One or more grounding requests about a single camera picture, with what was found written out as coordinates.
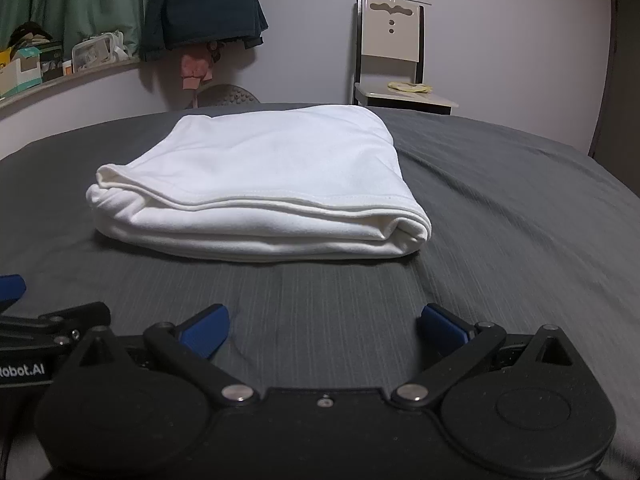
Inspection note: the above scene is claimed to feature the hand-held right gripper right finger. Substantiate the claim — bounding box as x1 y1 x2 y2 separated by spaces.
390 304 584 407

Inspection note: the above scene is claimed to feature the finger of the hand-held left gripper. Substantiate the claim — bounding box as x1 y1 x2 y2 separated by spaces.
0 301 112 351
0 274 27 307

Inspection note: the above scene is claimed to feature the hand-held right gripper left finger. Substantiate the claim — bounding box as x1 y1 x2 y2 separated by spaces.
69 304 262 407

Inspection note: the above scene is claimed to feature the white long-sleeve shirt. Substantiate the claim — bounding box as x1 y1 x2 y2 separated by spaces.
85 104 433 263

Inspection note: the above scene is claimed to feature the white and teal box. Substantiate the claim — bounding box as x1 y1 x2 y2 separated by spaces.
0 46 43 98

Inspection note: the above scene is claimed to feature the grey window sill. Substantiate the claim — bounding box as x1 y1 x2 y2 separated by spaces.
0 55 141 121

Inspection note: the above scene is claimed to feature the dark box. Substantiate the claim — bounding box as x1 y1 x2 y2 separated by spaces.
40 42 66 81

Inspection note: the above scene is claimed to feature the grey bumpy cushion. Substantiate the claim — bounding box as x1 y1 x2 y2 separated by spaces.
185 82 262 110

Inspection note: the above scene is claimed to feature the yellow cloth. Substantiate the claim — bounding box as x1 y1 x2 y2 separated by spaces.
387 80 435 95

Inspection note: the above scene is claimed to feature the black cap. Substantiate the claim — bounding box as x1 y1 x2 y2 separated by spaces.
10 21 53 46

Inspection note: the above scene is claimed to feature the pink garment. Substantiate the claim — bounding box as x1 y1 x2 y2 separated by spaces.
180 40 223 92

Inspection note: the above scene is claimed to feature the crumpled white bag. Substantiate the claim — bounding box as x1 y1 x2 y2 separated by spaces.
107 31 138 58

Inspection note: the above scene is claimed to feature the dark wooden door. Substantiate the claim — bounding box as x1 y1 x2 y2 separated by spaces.
587 0 640 161

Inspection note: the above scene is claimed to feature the dark teal jacket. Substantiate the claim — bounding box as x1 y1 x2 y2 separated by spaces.
139 0 268 63

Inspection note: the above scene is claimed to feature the cream chair with dark frame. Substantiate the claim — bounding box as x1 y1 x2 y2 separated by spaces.
350 0 460 116

